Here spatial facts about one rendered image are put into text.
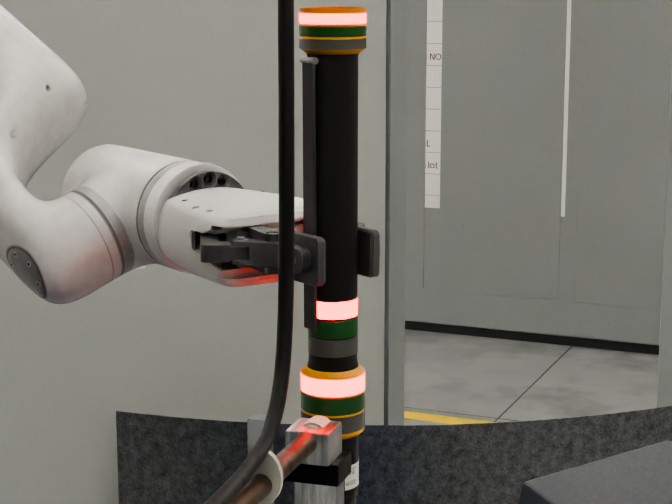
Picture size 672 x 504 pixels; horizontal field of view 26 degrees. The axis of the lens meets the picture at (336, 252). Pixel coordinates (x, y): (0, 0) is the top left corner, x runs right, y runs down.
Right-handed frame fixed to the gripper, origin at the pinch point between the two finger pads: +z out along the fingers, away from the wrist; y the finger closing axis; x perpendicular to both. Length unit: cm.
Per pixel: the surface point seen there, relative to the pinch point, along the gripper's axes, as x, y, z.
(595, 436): -76, -156, -117
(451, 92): -45, -423, -463
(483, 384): -168, -376, -386
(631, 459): -41, -74, -37
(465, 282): -140, -427, -455
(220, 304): -53, -105, -179
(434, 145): -71, -419, -471
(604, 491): -41, -65, -34
